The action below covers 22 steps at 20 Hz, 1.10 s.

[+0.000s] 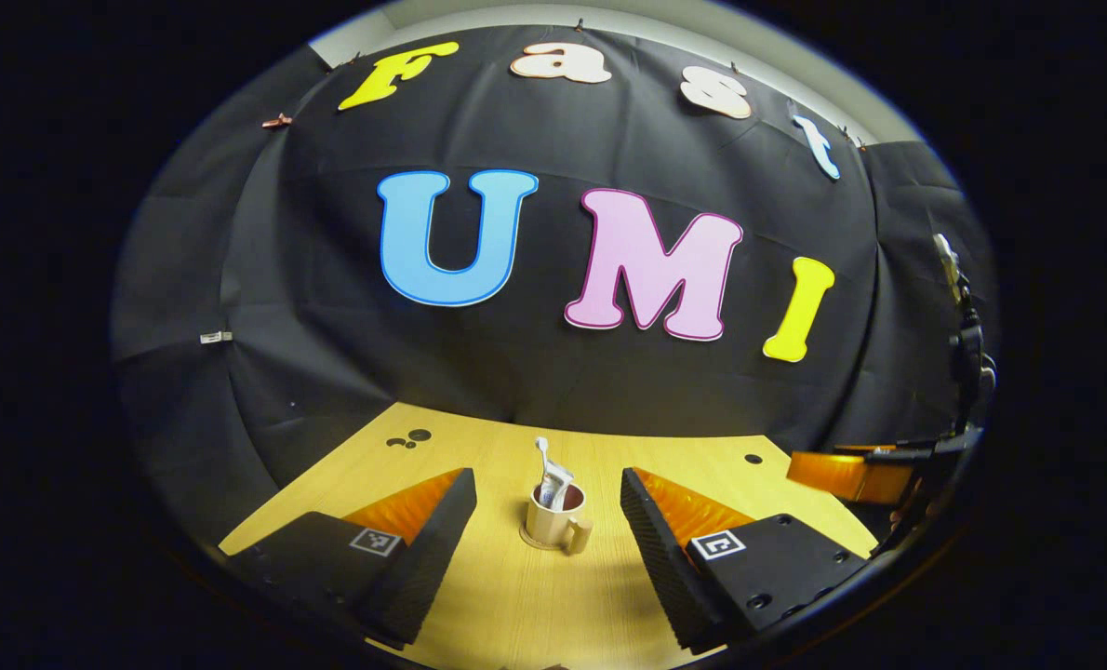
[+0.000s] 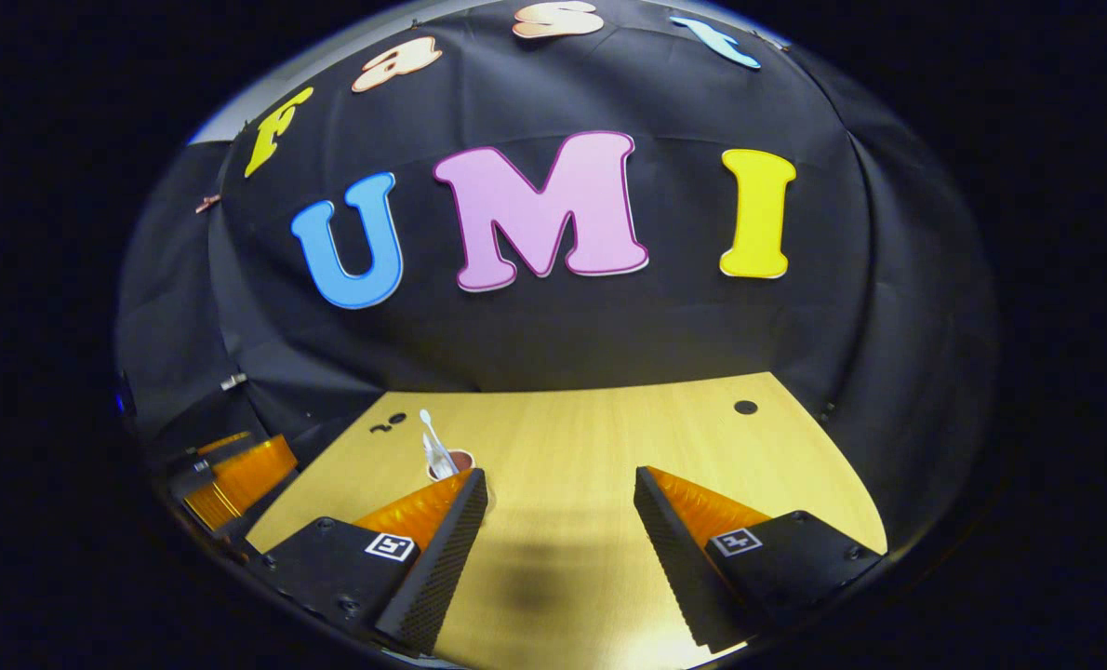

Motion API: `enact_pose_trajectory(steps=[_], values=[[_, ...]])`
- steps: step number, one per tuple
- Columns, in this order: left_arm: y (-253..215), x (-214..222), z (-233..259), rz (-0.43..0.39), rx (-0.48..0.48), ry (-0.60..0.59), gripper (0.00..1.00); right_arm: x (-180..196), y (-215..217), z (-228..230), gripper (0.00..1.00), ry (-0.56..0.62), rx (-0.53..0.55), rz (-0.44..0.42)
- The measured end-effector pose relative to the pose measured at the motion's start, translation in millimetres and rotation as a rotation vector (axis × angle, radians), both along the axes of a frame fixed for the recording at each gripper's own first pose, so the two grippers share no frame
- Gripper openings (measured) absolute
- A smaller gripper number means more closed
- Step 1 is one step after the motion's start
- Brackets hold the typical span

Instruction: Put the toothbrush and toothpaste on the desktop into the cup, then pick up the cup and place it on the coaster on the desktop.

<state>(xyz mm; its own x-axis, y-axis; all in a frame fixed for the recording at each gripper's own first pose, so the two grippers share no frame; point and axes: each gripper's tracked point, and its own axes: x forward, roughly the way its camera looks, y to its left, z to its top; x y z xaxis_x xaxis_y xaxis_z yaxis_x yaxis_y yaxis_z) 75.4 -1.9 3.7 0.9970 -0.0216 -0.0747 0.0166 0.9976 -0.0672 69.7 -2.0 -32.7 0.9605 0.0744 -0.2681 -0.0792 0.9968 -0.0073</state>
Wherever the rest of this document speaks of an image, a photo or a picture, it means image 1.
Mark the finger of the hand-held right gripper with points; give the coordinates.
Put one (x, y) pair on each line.
(846, 476)
(865, 449)

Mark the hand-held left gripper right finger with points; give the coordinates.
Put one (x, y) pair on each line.
(651, 540)

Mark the small white clip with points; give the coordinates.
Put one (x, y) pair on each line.
(217, 337)

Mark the wooden desktop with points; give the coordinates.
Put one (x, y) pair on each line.
(498, 596)

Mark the round cork coaster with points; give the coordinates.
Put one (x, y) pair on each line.
(526, 542)

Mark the white toothpaste tube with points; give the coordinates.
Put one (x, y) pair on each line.
(555, 489)

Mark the small copper clip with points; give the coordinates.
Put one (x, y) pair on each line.
(277, 121)

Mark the black backdrop cloth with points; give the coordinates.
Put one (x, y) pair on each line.
(330, 279)

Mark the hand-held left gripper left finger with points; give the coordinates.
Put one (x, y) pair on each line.
(442, 530)

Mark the pale blue toothbrush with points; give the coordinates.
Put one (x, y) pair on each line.
(542, 451)

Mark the beige cup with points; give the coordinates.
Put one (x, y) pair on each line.
(544, 526)

